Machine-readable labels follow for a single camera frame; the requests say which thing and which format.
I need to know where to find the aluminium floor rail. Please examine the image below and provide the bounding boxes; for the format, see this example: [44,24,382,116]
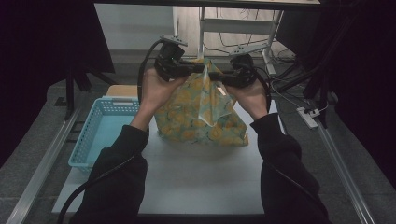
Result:
[6,102,83,224]
[316,124,376,224]

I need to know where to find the orange slice print fabric bag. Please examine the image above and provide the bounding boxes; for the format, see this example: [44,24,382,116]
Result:
[154,58,250,147]

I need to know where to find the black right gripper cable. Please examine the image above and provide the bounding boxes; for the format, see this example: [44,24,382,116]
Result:
[253,68,330,216]

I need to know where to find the light blue plastic basket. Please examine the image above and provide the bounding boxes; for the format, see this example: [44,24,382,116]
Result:
[68,96,142,174]

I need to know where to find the white desk frame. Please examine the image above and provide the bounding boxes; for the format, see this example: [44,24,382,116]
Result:
[195,6,285,76]

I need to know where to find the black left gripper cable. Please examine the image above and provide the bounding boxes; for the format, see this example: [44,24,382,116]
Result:
[57,38,165,224]

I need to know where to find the black metal stand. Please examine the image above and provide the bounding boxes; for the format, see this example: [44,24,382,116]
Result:
[270,55,340,129]
[64,62,119,121]

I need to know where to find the person's left hand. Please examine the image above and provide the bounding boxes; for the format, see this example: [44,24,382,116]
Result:
[136,67,189,117]

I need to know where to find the white power cable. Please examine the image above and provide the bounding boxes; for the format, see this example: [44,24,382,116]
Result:
[264,62,330,115]

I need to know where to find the person's right hand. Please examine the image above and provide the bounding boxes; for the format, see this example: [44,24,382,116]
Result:
[224,79,270,121]

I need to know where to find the white power strip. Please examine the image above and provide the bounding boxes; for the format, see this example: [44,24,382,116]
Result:
[296,106,321,130]

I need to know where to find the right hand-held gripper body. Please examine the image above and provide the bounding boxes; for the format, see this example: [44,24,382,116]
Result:
[228,42,271,89]

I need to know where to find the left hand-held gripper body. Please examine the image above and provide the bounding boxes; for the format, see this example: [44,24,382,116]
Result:
[153,35,190,82]

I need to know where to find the tangle of black floor cables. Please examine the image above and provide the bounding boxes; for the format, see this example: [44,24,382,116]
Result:
[202,7,300,63]

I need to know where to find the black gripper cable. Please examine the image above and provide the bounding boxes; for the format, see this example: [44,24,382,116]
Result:
[253,68,330,216]
[57,38,165,224]

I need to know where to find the white table mat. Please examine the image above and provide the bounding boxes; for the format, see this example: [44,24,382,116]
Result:
[51,99,288,216]

